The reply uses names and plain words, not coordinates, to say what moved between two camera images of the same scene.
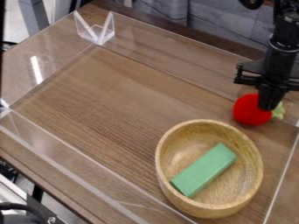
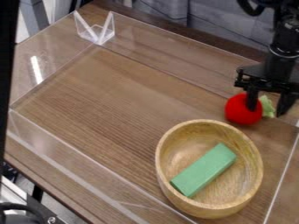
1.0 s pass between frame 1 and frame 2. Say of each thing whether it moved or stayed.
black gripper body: stayed
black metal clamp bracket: stayed
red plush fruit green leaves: moved
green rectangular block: stayed
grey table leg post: stayed
